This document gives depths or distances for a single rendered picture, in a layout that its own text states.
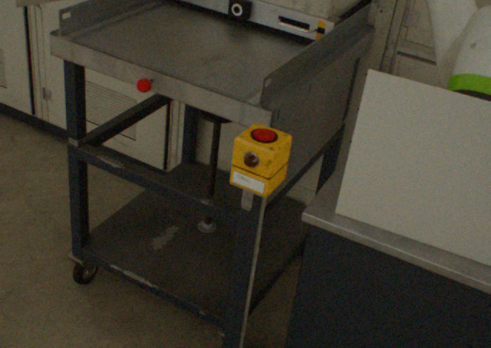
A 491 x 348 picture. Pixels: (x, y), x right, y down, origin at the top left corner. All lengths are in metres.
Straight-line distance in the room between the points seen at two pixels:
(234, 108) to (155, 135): 1.12
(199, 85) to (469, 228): 0.64
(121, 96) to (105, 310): 0.88
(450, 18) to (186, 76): 0.59
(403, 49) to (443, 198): 0.84
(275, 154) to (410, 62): 0.89
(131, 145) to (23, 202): 0.47
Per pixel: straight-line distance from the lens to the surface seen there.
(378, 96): 1.10
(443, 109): 1.08
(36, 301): 2.08
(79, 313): 2.03
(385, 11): 1.91
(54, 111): 2.79
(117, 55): 1.53
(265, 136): 1.12
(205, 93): 1.40
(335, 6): 1.72
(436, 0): 1.46
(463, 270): 1.19
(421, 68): 1.90
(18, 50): 2.81
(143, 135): 2.51
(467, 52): 1.25
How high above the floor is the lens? 1.46
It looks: 32 degrees down
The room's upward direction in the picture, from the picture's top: 8 degrees clockwise
